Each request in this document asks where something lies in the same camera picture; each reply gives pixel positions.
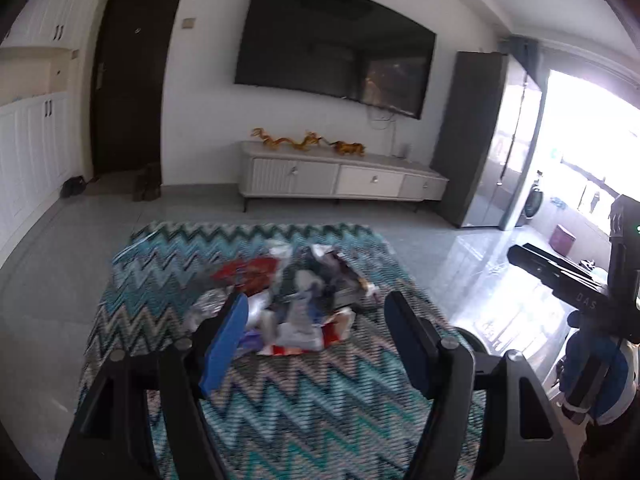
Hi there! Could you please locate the black shoes pair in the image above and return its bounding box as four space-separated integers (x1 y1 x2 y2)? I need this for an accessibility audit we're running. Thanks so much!
60 176 87 200

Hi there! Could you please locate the golden dragon figurine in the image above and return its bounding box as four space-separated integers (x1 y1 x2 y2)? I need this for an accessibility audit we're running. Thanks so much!
250 128 324 152

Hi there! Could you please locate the white wall charger device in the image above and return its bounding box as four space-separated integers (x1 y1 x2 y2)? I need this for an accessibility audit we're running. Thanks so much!
396 143 410 159

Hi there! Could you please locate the washing machine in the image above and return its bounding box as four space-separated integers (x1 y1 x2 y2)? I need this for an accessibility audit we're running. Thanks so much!
516 178 544 226

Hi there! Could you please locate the teal zigzag rug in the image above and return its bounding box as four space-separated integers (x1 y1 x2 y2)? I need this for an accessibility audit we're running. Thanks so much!
74 219 490 480

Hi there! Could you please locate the red snack wrapper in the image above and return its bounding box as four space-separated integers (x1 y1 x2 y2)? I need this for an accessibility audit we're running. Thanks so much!
212 256 278 296

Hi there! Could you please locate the large black wall television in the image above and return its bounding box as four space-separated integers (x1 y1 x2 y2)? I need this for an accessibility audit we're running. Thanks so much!
234 0 436 119

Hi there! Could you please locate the white lower shoe cabinet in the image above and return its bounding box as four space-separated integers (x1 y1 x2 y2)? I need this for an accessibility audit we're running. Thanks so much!
1 91 77 260

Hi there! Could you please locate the white TV cabinet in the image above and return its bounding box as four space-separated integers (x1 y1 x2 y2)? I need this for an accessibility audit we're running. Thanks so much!
239 141 448 203

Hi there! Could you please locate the dark brown entrance door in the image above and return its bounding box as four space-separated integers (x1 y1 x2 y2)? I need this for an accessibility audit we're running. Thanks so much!
90 0 180 176

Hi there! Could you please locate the blue grey curtain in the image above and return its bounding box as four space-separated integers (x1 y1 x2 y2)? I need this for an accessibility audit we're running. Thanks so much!
509 35 544 88

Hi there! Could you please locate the golden tiger figurine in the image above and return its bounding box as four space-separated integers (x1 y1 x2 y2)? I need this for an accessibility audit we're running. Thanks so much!
331 141 366 156

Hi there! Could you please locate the white upper wall cabinet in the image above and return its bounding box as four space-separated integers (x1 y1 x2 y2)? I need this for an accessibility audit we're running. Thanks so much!
1 0 82 48

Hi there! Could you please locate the brown boots pair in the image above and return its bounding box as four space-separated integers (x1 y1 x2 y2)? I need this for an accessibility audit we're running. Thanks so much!
132 162 162 202

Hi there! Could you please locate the grey double-door refrigerator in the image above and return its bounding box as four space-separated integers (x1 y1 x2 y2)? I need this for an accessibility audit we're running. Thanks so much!
431 51 542 231

